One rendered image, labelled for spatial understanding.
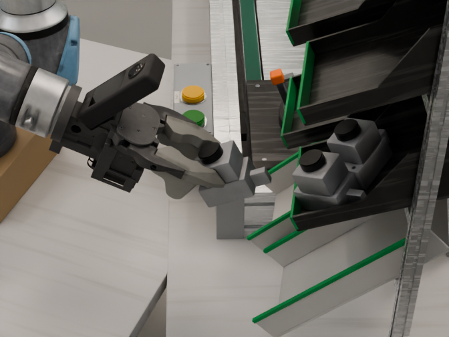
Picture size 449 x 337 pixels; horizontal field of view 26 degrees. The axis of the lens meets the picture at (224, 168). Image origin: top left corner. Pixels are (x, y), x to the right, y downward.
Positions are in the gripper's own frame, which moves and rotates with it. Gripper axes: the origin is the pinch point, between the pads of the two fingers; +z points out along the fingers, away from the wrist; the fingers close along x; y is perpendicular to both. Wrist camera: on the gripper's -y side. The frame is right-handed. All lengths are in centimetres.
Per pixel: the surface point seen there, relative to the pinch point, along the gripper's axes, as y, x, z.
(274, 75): 13.5, -40.3, 8.6
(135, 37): 137, -204, -11
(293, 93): -0.2, -18.9, 7.8
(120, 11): 140, -221, -19
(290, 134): -1.6, -8.4, 7.7
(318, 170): -8.0, 4.1, 9.6
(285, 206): 17.5, -16.4, 15.1
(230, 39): 28, -66, 3
